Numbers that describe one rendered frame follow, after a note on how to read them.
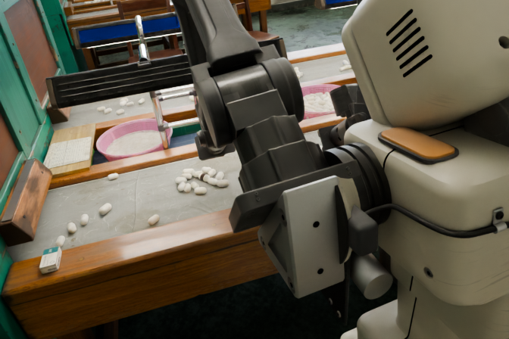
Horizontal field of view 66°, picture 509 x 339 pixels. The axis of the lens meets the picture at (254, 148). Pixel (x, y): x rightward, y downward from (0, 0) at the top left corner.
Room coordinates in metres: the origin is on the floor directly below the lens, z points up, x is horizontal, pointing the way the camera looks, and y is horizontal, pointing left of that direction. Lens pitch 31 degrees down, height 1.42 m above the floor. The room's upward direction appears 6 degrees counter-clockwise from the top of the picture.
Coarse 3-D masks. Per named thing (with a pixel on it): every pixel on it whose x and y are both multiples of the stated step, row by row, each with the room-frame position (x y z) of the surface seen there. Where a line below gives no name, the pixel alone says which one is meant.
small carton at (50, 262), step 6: (48, 252) 0.68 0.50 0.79; (54, 252) 0.68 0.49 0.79; (60, 252) 0.69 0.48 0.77; (42, 258) 0.66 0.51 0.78; (48, 258) 0.66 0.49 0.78; (54, 258) 0.66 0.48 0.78; (60, 258) 0.68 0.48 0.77; (42, 264) 0.65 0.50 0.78; (48, 264) 0.64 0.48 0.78; (54, 264) 0.64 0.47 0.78; (42, 270) 0.64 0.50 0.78; (48, 270) 0.64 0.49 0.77; (54, 270) 0.64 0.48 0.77
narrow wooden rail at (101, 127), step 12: (300, 84) 1.57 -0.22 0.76; (312, 84) 1.56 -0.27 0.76; (336, 84) 1.57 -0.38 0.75; (180, 108) 1.45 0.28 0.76; (192, 108) 1.44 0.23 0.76; (120, 120) 1.40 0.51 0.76; (168, 120) 1.41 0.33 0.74; (180, 120) 1.42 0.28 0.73; (96, 132) 1.35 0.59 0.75; (120, 132) 1.37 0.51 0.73
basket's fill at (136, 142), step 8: (128, 136) 1.32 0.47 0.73; (136, 136) 1.32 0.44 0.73; (144, 136) 1.32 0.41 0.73; (152, 136) 1.29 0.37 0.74; (112, 144) 1.28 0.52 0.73; (120, 144) 1.26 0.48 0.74; (128, 144) 1.25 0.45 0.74; (136, 144) 1.24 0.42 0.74; (144, 144) 1.25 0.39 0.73; (152, 144) 1.25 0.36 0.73; (112, 152) 1.21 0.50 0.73; (120, 152) 1.20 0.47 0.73; (128, 152) 1.20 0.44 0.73; (136, 152) 1.20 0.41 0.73
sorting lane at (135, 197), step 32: (192, 160) 1.09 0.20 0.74; (224, 160) 1.07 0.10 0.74; (64, 192) 0.98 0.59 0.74; (96, 192) 0.97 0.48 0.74; (128, 192) 0.95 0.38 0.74; (160, 192) 0.93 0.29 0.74; (192, 192) 0.92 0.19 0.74; (224, 192) 0.90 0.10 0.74; (64, 224) 0.83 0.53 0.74; (96, 224) 0.82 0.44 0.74; (128, 224) 0.81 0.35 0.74; (160, 224) 0.79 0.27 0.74; (32, 256) 0.72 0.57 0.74
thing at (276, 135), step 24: (264, 120) 0.33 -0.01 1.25; (288, 120) 0.34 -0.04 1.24; (240, 144) 0.33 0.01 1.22; (264, 144) 0.32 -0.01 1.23; (288, 144) 0.31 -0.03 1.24; (312, 144) 0.32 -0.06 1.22; (264, 168) 0.29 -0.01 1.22; (288, 168) 0.29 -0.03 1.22; (312, 168) 0.29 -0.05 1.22; (336, 168) 0.29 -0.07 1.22; (360, 168) 0.29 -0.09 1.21; (264, 192) 0.27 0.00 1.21; (240, 216) 0.26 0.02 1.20; (264, 216) 0.29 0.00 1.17
